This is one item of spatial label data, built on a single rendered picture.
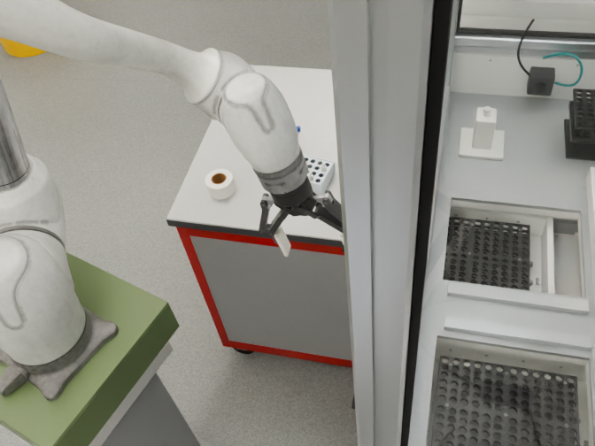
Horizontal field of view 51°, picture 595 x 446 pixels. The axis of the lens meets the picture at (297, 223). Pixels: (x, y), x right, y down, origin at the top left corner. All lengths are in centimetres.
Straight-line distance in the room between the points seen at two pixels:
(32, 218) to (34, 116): 216
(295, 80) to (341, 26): 162
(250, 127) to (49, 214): 45
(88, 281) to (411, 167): 114
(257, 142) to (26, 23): 37
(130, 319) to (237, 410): 88
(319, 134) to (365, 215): 137
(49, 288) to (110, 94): 227
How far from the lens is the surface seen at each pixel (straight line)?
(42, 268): 113
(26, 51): 379
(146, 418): 154
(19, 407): 130
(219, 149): 170
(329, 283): 163
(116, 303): 134
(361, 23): 25
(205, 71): 110
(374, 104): 29
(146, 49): 100
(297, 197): 111
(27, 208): 123
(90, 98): 334
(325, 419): 206
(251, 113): 97
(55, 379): 127
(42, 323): 115
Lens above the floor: 191
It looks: 50 degrees down
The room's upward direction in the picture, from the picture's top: 9 degrees counter-clockwise
